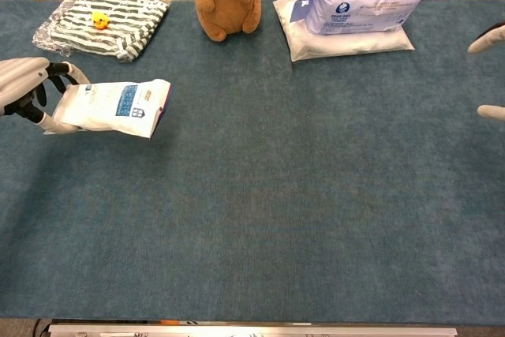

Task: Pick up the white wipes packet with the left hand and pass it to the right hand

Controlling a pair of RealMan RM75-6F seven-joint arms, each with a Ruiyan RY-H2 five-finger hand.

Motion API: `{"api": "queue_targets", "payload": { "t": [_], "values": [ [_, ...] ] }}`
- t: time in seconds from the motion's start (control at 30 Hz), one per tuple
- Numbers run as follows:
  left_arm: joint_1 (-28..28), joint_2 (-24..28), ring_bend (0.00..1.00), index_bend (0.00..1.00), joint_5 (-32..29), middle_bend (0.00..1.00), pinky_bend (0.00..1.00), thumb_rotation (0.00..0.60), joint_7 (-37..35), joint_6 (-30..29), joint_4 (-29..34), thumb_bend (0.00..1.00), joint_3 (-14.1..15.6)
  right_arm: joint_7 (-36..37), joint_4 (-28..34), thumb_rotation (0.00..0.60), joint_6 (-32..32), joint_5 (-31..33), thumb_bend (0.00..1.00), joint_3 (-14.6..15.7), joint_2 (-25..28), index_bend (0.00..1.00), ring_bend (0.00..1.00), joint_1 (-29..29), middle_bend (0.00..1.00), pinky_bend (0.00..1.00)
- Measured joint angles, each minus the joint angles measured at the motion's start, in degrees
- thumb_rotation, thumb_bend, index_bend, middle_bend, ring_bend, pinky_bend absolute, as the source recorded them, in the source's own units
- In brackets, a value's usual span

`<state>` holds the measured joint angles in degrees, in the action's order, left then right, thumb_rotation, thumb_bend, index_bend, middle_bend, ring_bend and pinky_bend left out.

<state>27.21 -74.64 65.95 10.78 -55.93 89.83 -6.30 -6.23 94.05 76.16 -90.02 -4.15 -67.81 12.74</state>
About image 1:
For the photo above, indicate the blue felt table mat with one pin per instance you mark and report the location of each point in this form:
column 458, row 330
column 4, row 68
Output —
column 252, row 195

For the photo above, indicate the striped garment in clear bag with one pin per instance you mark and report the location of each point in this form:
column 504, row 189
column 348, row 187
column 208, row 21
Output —
column 130, row 25

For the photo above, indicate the aluminium table edge rail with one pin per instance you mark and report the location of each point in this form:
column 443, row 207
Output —
column 252, row 331

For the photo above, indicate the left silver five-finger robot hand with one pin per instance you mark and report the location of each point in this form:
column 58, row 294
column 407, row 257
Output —
column 19, row 76

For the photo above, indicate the white blue small package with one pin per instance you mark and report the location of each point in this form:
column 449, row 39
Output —
column 110, row 108

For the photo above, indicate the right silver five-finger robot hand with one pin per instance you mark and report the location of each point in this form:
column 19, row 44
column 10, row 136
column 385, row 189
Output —
column 491, row 39

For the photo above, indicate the white frosted plastic bag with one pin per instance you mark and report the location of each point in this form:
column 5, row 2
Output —
column 335, row 47

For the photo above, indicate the brown capybara plush toy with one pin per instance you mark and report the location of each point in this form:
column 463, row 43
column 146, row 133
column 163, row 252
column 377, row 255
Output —
column 229, row 5

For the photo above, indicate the small yellow duck toy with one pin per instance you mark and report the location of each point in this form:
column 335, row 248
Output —
column 100, row 20

